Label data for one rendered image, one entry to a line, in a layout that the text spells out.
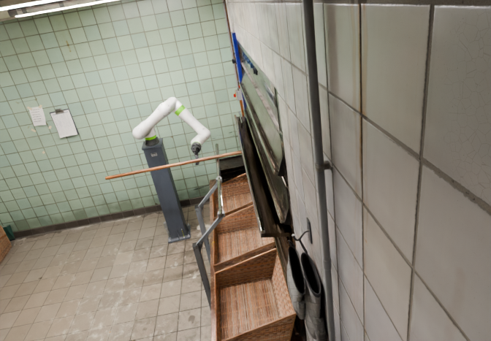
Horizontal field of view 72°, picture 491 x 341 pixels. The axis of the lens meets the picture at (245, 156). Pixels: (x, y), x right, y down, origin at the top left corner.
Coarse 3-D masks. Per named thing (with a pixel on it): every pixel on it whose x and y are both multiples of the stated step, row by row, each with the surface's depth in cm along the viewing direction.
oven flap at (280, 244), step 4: (276, 240) 224; (280, 240) 220; (284, 240) 211; (276, 244) 220; (280, 244) 219; (284, 244) 210; (276, 248) 218; (280, 248) 218; (284, 248) 209; (280, 252) 214; (284, 252) 208; (280, 256) 210; (284, 256) 207; (280, 260) 208; (284, 260) 206; (288, 260) 199; (284, 264) 204; (284, 268) 201; (284, 272) 197; (284, 276) 196; (288, 288) 187
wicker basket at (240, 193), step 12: (228, 180) 343; (240, 180) 345; (216, 192) 348; (240, 192) 351; (216, 204) 342; (228, 204) 339; (240, 204) 335; (252, 204) 295; (216, 216) 324; (252, 216) 300
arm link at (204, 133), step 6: (180, 114) 325; (186, 114) 326; (186, 120) 328; (192, 120) 328; (192, 126) 330; (198, 126) 329; (204, 126) 333; (198, 132) 331; (204, 132) 330; (204, 138) 332
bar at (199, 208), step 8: (216, 144) 331; (216, 152) 314; (216, 160) 298; (216, 168) 285; (216, 184) 269; (208, 192) 273; (200, 208) 278; (200, 216) 279; (224, 216) 224; (200, 224) 282; (216, 224) 227; (208, 232) 229; (200, 240) 231; (208, 240) 292; (200, 248) 235; (208, 248) 293; (200, 256) 236; (208, 256) 297; (200, 264) 239; (200, 272) 242; (208, 280) 249; (208, 288) 249; (208, 296) 252
